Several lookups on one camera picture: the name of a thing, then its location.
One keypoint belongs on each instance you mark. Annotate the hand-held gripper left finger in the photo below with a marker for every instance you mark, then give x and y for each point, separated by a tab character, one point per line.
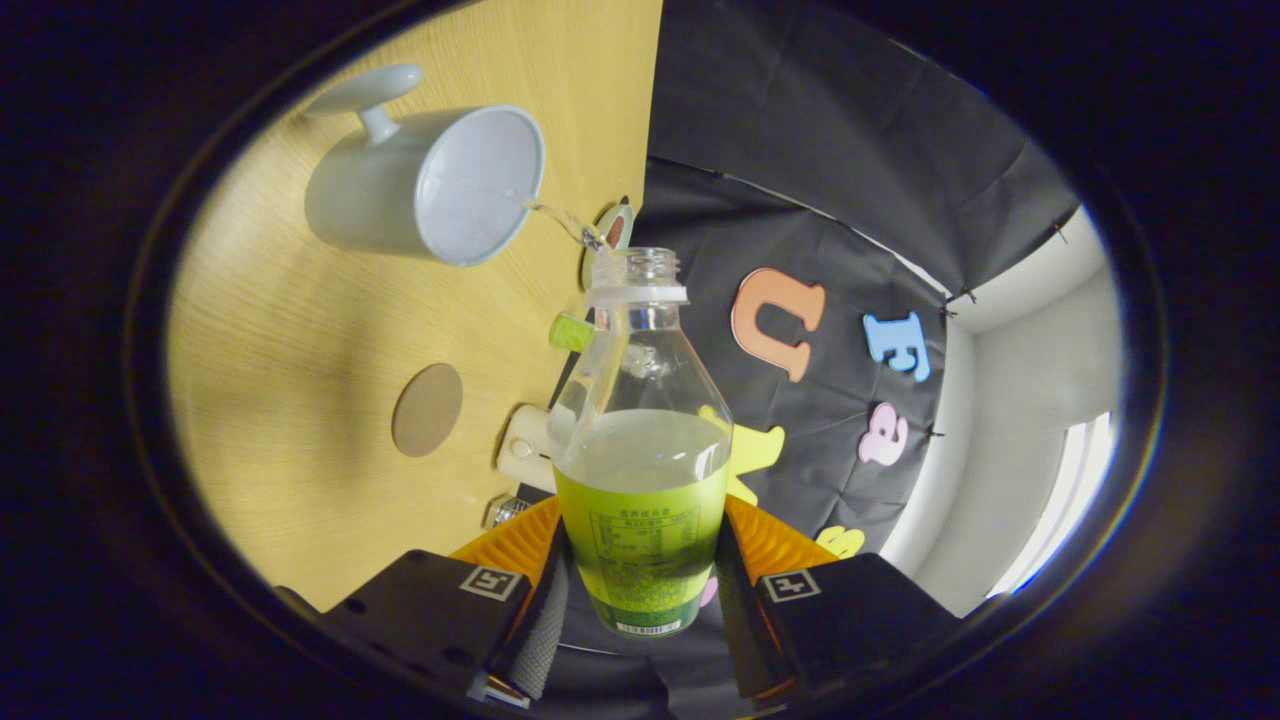
545	620

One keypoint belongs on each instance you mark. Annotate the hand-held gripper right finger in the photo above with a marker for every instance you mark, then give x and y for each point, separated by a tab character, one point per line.
740	620

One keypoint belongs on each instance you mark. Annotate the clear juice bottle green label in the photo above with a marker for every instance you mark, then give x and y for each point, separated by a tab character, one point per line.
640	530

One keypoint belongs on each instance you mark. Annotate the round brown coaster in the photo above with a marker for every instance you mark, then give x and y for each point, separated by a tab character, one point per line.
428	410

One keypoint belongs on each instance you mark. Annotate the white toaster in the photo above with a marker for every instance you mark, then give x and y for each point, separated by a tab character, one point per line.
525	450

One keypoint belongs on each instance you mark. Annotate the ceiling light panel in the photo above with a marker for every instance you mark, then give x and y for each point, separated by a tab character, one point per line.
1070	500

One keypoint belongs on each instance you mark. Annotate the wooden table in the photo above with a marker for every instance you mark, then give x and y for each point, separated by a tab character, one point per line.
300	350

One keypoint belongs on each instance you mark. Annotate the pale green plate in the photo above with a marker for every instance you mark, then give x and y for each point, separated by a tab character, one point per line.
626	222

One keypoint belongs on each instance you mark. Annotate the black backdrop cloth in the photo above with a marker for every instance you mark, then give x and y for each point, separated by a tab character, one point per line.
800	120

